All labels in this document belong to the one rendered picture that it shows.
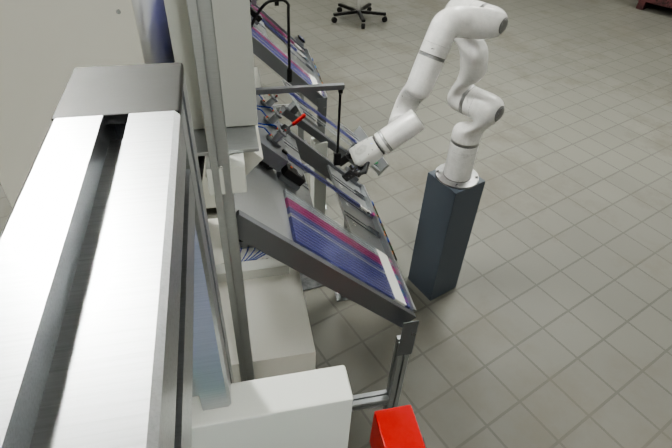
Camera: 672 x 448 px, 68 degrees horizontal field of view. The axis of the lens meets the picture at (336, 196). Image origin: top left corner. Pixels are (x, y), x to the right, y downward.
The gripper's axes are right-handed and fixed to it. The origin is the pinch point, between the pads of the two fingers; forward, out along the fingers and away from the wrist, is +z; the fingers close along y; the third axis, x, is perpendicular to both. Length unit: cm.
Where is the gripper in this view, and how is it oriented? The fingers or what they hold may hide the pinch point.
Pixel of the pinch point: (343, 169)
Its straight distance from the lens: 176.7
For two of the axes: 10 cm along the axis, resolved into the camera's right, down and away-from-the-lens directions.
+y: 2.1, 6.2, -7.6
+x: 5.5, 5.7, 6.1
